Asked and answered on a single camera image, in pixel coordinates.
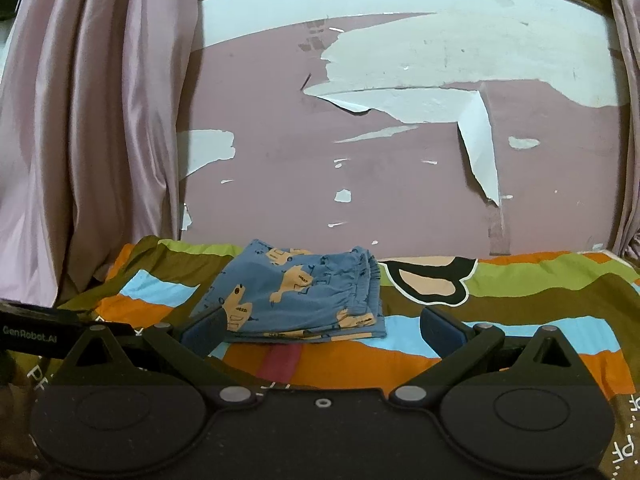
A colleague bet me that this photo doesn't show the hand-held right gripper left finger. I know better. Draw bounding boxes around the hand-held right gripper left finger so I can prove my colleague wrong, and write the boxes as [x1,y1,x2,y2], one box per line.
[56,305,261,407]

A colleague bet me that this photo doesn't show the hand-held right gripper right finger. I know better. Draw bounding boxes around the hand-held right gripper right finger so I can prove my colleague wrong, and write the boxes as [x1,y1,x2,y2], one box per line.
[389,305,597,407]

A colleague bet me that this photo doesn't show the blue printed pants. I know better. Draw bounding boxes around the blue printed pants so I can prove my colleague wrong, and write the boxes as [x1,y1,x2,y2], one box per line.
[190,238,389,345]

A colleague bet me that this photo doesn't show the printed blanket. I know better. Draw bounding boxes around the printed blanket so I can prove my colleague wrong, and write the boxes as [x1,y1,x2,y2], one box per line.
[0,234,640,480]

